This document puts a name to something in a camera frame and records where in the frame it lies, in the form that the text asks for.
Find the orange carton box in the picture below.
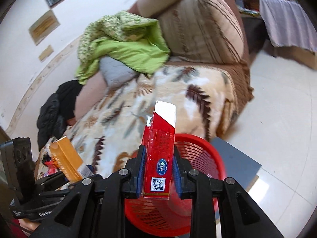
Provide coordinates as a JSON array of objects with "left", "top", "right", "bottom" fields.
[{"left": 49, "top": 136, "right": 93, "bottom": 183}]

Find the red white carton box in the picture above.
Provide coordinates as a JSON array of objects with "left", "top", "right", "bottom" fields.
[{"left": 141, "top": 101, "right": 176, "bottom": 199}]

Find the grey stool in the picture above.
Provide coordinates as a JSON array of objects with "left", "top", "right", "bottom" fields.
[{"left": 211, "top": 137, "right": 261, "bottom": 192}]

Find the red plastic basket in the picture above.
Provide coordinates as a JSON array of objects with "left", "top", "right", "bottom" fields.
[{"left": 125, "top": 133, "right": 226, "bottom": 237}]

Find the black jacket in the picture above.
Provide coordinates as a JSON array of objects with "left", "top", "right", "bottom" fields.
[{"left": 36, "top": 80, "right": 83, "bottom": 150}]

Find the leaf pattern fleece blanket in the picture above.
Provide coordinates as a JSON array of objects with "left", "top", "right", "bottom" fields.
[{"left": 65, "top": 66, "right": 239, "bottom": 177}]

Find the grey quilted pillow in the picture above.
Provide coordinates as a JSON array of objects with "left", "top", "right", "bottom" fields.
[{"left": 99, "top": 56, "right": 138, "bottom": 90}]

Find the green quilt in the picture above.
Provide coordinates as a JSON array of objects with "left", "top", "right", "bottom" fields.
[{"left": 75, "top": 11, "right": 170, "bottom": 85}]

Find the striped beige sofa cushion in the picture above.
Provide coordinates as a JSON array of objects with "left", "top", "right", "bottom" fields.
[{"left": 158, "top": 0, "right": 244, "bottom": 64}]

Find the table with lilac cloth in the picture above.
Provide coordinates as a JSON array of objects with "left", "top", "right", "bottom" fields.
[{"left": 258, "top": 0, "right": 317, "bottom": 70}]

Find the large wall plate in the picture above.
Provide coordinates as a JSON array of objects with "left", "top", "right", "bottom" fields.
[{"left": 29, "top": 10, "right": 60, "bottom": 46}]

